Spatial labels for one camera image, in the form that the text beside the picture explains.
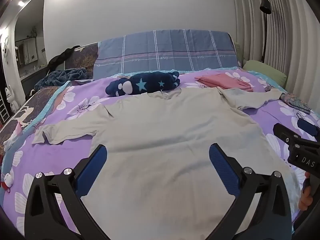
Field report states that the brown tree-print quilt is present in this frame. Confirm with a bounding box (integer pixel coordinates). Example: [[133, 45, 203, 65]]
[[0, 42, 99, 155]]

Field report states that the beige long-sleeve shirt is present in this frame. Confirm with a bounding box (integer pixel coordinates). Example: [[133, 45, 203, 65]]
[[32, 86, 303, 240]]

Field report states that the pink folded garment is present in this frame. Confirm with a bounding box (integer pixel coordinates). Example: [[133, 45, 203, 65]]
[[194, 73, 255, 92]]

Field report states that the arched wall niche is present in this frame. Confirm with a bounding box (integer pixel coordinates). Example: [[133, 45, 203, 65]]
[[14, 0, 49, 98]]

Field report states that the black garment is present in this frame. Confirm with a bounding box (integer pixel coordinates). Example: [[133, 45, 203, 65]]
[[47, 45, 82, 72]]

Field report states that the white wall figure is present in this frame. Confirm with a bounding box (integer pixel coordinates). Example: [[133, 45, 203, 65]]
[[0, 36, 10, 64]]

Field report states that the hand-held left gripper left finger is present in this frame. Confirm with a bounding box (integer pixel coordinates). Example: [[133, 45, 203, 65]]
[[24, 144, 108, 240]]

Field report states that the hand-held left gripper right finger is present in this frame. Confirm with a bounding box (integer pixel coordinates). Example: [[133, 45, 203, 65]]
[[208, 143, 292, 240]]

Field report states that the grey floral patterned garment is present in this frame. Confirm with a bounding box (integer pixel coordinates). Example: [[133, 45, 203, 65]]
[[265, 86, 312, 113]]

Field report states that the green pillow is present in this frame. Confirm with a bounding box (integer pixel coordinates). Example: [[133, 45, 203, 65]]
[[234, 42, 244, 67], [242, 60, 287, 88]]

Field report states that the white ladder rack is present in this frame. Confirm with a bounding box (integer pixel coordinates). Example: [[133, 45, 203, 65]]
[[0, 92, 10, 123]]

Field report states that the purple floral bed sheet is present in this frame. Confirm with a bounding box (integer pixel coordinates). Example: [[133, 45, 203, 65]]
[[0, 67, 320, 240]]

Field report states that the person's right hand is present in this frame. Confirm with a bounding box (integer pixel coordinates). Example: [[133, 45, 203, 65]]
[[298, 171, 314, 211]]

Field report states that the black floor lamp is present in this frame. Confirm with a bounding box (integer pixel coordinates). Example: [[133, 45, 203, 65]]
[[259, 0, 273, 63]]

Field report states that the blue plaid pillow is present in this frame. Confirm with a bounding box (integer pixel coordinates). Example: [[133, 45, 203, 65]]
[[93, 29, 242, 77]]

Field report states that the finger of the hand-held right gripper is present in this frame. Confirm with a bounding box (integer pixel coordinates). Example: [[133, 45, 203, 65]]
[[272, 123, 320, 153], [297, 119, 320, 140]]

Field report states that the navy star-print fleece garment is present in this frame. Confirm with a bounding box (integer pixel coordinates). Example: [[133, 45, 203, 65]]
[[105, 71, 181, 97]]

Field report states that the white cat figurine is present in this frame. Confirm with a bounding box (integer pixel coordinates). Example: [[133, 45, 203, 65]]
[[5, 84, 18, 113]]

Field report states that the grey pleated curtain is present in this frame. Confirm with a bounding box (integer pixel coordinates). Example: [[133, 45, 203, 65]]
[[232, 0, 320, 140]]

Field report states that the dark teal fleece blanket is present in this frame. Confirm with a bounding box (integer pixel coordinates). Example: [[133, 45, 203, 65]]
[[34, 67, 88, 90]]

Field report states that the white round toy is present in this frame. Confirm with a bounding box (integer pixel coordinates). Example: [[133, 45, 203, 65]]
[[0, 172, 15, 193]]

